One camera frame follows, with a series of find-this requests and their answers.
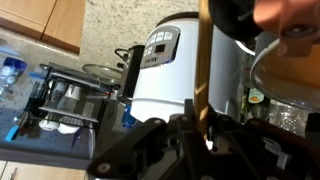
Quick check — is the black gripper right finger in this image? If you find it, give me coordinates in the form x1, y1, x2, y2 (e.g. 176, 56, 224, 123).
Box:
207, 104, 320, 180

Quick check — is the bottle with yellow label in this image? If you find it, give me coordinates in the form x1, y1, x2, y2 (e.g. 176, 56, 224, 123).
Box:
245, 85, 272, 122

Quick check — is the wood base cabinet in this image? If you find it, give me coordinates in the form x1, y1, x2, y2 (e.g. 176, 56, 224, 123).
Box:
0, 159, 88, 180

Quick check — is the black dish rack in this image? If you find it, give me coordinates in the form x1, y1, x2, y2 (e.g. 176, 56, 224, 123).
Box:
24, 62, 122, 132

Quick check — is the black cylinder grinder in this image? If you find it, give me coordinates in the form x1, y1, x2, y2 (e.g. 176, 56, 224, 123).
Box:
116, 44, 146, 103

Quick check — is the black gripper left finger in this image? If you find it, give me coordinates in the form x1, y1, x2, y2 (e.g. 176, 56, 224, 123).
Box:
86, 98, 214, 180

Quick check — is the blue snack bag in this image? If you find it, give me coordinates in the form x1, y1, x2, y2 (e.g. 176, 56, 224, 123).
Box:
121, 102, 138, 130

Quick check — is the wooden spatula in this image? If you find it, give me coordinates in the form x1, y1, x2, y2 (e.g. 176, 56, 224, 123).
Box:
193, 0, 215, 142

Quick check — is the white rice cooker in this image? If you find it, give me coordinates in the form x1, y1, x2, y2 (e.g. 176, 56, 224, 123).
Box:
130, 11, 248, 125

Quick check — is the glass pan lid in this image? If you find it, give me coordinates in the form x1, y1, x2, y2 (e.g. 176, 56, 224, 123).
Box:
81, 62, 125, 85

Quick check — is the wood wall cabinet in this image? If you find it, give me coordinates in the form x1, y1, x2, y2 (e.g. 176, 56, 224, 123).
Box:
0, 0, 87, 55

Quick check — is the dark pot with orange handles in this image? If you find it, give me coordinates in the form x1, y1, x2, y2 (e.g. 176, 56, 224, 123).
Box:
249, 0, 320, 115

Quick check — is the blue dish brush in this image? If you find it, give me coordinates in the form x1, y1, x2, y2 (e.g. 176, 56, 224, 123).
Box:
4, 123, 22, 143

